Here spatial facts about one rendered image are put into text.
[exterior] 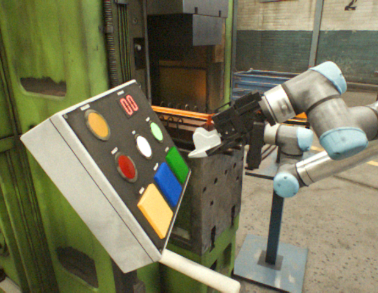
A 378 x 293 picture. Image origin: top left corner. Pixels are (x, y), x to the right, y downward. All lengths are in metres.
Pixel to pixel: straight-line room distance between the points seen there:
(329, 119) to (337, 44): 8.28
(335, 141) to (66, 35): 0.73
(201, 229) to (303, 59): 8.29
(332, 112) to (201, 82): 0.90
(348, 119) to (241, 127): 0.20
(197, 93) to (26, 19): 0.74
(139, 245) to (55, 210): 0.91
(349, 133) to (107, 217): 0.44
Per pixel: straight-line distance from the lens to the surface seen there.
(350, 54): 8.76
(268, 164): 1.55
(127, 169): 0.51
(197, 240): 1.21
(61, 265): 1.51
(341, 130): 0.59
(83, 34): 0.87
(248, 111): 0.64
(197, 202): 1.11
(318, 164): 0.90
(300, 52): 9.24
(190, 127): 1.09
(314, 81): 0.63
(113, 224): 0.49
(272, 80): 4.92
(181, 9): 0.97
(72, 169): 0.47
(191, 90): 1.45
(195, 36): 1.01
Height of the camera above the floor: 1.30
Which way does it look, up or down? 21 degrees down
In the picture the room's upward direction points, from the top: straight up
